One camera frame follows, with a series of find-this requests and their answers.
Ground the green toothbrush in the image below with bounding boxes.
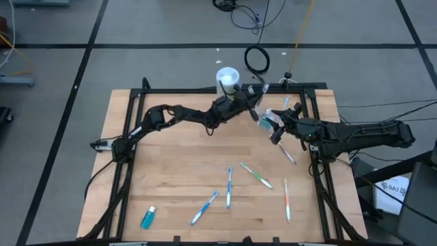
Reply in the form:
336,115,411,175
240,161,274,190

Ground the clear acrylic organizer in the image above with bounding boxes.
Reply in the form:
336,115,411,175
254,105,286,136

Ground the yellow floor cable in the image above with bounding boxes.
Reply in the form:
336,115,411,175
0,32,36,77

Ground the blue toothbrush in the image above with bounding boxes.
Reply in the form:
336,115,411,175
225,166,234,210
189,190,220,227
260,83,271,103

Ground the dark grey chair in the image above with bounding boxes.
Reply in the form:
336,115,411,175
397,160,437,246

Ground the blue mouthwash bottle white cap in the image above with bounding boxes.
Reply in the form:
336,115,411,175
258,117,274,133
139,205,157,230

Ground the black coiled floor cable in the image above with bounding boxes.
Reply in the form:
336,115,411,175
243,44,271,75

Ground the yellow hanging cable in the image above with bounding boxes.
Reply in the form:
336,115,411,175
289,0,317,75

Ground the orange toothbrush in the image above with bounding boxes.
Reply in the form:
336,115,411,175
283,177,292,223

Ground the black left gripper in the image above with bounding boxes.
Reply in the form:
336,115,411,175
211,92,264,122

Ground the black aluminium table frame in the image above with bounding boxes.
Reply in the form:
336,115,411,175
80,77,368,242

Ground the black diagonal stand leg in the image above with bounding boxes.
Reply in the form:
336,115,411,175
354,149,437,188

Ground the white wipes canister green label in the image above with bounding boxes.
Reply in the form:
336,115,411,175
215,66,242,100

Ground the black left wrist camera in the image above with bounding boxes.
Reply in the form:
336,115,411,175
232,85,247,100

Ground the grey stand base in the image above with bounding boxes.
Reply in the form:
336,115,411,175
0,75,36,88

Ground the black stand foot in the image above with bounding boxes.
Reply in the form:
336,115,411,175
279,70,299,85

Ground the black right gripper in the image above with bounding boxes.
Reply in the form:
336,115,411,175
269,108,324,146

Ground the white printed paper sheet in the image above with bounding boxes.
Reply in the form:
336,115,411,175
373,175,410,216

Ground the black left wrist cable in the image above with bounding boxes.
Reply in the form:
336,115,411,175
203,114,221,137

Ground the white floor cable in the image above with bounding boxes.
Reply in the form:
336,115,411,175
0,0,17,69

